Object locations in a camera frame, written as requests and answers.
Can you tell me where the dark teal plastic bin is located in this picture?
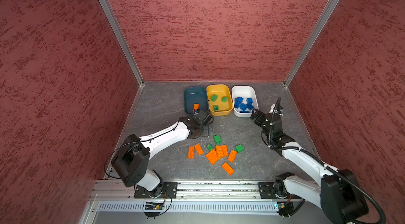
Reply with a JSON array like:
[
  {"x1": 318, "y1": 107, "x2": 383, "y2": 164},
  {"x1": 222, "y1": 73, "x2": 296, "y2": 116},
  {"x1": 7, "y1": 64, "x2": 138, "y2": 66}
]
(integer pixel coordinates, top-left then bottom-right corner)
[{"x1": 184, "y1": 86, "x2": 209, "y2": 115}]

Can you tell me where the left circuit board with wires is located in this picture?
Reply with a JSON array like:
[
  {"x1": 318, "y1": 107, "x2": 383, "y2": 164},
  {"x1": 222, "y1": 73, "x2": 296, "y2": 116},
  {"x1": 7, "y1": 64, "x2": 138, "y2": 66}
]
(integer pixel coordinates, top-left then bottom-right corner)
[{"x1": 143, "y1": 201, "x2": 165, "y2": 219}]

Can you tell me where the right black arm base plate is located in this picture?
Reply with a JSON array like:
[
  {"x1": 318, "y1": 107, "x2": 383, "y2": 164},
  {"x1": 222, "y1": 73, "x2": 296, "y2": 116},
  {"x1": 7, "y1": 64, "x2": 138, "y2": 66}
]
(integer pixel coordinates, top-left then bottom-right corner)
[{"x1": 258, "y1": 182, "x2": 282, "y2": 199}]

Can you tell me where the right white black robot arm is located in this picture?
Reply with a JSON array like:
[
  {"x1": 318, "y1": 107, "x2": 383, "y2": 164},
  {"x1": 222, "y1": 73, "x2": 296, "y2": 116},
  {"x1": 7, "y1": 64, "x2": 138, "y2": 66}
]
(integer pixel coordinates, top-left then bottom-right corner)
[{"x1": 251, "y1": 99, "x2": 387, "y2": 224}]

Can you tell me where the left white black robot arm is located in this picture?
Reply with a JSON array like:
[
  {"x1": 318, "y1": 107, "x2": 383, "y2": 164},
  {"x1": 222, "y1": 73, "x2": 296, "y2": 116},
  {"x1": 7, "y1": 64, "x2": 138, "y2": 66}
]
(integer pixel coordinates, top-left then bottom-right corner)
[{"x1": 110, "y1": 110, "x2": 214, "y2": 198}]

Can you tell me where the aluminium front rail frame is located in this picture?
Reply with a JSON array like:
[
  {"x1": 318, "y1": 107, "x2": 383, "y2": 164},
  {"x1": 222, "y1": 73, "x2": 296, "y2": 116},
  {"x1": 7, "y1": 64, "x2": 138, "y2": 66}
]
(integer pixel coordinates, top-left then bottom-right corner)
[{"x1": 77, "y1": 179, "x2": 336, "y2": 224}]

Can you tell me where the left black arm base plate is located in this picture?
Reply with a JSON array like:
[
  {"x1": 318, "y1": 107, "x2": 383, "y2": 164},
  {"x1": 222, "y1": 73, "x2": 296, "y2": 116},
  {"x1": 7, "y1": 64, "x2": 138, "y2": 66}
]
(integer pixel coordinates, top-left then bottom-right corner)
[{"x1": 134, "y1": 181, "x2": 178, "y2": 199}]

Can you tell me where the blue lego pair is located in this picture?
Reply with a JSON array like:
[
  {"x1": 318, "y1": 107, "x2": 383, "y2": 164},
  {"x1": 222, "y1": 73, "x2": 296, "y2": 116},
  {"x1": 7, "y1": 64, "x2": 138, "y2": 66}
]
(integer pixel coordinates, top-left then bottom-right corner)
[{"x1": 234, "y1": 96, "x2": 244, "y2": 103}]

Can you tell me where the yellow plastic bin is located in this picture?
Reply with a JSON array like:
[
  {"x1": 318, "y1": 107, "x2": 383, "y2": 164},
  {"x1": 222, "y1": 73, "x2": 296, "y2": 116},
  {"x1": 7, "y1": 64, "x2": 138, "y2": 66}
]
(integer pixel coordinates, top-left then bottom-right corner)
[{"x1": 206, "y1": 84, "x2": 233, "y2": 116}]

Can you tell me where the circuit board with wires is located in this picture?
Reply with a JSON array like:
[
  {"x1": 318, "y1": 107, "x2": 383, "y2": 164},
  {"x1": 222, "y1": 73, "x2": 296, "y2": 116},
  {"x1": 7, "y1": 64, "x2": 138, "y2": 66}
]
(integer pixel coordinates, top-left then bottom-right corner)
[
  {"x1": 143, "y1": 201, "x2": 165, "y2": 219},
  {"x1": 277, "y1": 202, "x2": 294, "y2": 218}
]

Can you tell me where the right aluminium corner post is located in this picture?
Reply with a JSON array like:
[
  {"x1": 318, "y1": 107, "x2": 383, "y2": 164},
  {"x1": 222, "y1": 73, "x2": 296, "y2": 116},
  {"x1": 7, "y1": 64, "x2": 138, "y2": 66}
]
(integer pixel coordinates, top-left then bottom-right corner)
[{"x1": 284, "y1": 0, "x2": 340, "y2": 88}]

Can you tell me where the aluminium corner post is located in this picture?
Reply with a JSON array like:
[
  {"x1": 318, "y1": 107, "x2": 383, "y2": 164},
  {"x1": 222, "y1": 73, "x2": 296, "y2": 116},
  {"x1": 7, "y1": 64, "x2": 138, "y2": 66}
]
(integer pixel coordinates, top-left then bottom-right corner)
[
  {"x1": 284, "y1": 0, "x2": 340, "y2": 88},
  {"x1": 98, "y1": 0, "x2": 144, "y2": 88}
]

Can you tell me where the green lego tall centre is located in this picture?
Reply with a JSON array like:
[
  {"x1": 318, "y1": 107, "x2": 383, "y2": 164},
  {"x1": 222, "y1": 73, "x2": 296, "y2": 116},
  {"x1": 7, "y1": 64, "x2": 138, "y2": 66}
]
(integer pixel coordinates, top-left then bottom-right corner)
[{"x1": 207, "y1": 144, "x2": 214, "y2": 151}]

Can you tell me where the left aluminium corner post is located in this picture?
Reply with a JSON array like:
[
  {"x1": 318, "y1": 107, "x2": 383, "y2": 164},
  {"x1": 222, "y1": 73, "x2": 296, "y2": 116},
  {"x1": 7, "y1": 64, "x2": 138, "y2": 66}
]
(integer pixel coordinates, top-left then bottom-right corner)
[{"x1": 98, "y1": 0, "x2": 144, "y2": 88}]

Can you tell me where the orange lego large centre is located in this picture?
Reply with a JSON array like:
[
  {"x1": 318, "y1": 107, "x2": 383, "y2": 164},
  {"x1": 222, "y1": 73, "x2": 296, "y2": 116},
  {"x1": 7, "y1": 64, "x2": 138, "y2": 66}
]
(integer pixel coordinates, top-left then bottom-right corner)
[{"x1": 205, "y1": 149, "x2": 220, "y2": 165}]

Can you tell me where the orange lego bottom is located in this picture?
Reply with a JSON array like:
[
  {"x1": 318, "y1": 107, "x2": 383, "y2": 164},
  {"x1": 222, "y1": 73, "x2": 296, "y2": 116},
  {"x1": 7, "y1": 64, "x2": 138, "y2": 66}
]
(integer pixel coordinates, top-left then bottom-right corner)
[{"x1": 221, "y1": 162, "x2": 235, "y2": 175}]

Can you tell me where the right circuit board with wires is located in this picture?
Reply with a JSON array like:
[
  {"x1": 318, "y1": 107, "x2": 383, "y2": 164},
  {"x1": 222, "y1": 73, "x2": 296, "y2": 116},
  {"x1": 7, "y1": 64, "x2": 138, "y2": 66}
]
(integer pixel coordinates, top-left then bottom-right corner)
[{"x1": 277, "y1": 202, "x2": 294, "y2": 218}]

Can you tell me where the white plastic bin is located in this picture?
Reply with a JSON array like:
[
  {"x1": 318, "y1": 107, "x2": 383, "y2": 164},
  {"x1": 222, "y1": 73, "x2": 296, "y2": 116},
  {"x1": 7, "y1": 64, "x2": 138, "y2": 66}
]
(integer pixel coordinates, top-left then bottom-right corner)
[{"x1": 231, "y1": 85, "x2": 259, "y2": 117}]

